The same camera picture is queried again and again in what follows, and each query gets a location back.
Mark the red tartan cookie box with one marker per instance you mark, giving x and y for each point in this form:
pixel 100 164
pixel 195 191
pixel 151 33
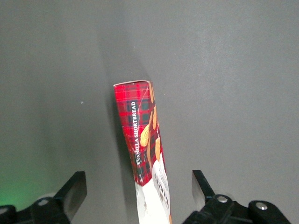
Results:
pixel 140 130

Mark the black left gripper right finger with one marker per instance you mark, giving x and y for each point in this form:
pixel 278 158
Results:
pixel 203 191

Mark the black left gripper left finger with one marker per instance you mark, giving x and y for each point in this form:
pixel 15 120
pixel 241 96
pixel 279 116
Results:
pixel 70 193

